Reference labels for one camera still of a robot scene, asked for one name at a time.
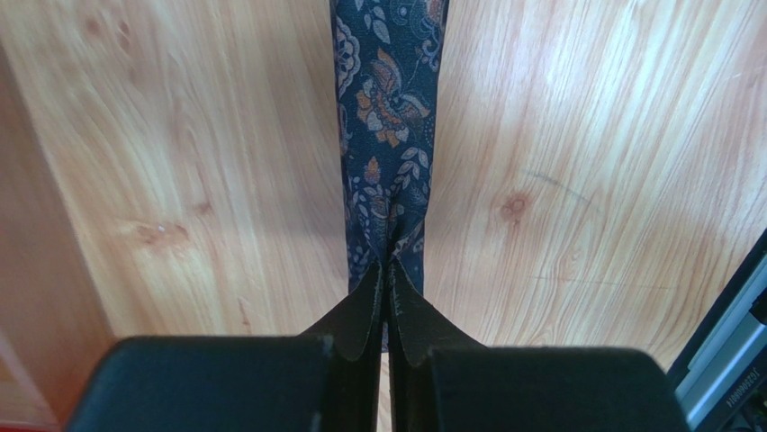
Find dark paisley tie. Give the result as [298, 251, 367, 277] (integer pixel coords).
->
[329, 0, 449, 292]

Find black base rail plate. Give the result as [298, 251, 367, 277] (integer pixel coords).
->
[667, 234, 766, 431]

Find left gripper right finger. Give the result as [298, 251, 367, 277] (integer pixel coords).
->
[388, 260, 485, 431]

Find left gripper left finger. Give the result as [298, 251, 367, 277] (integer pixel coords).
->
[303, 261, 384, 431]

